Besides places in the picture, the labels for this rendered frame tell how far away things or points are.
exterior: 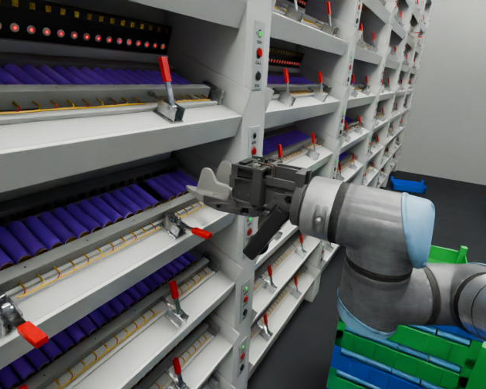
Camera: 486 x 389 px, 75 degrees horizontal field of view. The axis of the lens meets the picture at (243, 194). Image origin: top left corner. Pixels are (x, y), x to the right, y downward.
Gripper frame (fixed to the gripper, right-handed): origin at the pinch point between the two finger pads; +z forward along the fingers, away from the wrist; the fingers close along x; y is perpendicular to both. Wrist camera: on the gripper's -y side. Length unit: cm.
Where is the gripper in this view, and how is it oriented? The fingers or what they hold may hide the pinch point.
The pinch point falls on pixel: (199, 189)
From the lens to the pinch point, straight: 58.6
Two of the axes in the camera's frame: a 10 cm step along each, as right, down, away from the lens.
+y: 0.5, -9.3, -3.6
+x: -4.9, 2.9, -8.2
